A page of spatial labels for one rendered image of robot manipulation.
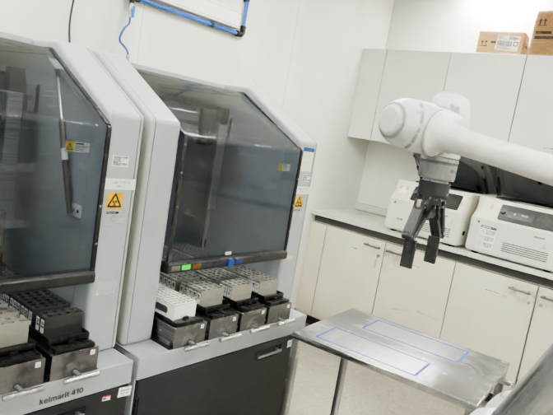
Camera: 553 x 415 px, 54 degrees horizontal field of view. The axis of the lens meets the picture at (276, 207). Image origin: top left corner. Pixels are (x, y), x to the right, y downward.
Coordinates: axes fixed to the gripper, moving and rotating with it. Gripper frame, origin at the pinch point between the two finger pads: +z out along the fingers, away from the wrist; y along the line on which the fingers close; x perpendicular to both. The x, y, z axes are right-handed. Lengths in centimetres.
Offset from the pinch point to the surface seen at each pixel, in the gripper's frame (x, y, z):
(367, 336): 28, 36, 38
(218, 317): 67, 3, 39
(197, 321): 67, -7, 39
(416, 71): 136, 248, -84
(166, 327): 70, -17, 41
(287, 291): 75, 51, 39
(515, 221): 39, 221, 5
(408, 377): 3.8, 18.9, 38.0
